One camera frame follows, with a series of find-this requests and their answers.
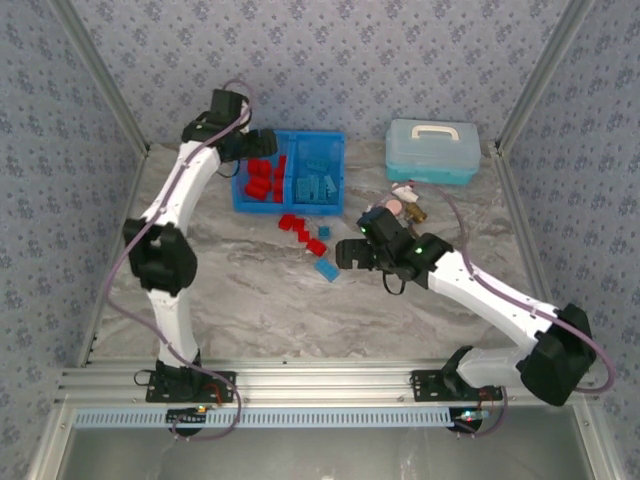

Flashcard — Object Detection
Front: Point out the aluminium table side rail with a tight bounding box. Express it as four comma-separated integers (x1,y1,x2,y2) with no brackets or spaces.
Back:
74,147,151,369
491,142,572,365

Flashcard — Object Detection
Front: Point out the slotted grey cable duct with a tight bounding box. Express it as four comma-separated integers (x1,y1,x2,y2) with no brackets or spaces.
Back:
73,406,464,430

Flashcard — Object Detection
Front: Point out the aluminium frame post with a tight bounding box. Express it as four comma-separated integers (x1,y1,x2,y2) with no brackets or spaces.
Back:
493,0,597,157
49,0,152,157

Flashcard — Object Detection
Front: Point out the aluminium frame leg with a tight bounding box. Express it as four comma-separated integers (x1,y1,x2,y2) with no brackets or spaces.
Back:
24,404,76,480
574,404,619,480

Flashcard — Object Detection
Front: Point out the translucent blue case white handle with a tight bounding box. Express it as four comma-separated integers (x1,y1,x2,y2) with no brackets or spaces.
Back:
384,118,482,187

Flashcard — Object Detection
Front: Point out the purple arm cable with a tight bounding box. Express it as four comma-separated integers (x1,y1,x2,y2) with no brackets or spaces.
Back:
106,78,254,442
367,182,617,439

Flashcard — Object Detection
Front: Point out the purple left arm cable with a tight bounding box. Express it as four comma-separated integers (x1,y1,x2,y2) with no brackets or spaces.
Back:
106,78,254,442

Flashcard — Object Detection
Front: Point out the black controller board with LED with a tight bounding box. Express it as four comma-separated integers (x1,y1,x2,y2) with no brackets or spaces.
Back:
166,407,209,427
449,407,494,434

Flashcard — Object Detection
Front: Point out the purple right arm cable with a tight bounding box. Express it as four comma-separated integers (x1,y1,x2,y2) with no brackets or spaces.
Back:
367,182,617,439

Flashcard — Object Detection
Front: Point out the aluminium frame cross rail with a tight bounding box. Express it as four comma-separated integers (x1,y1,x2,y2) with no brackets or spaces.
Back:
54,358,601,405

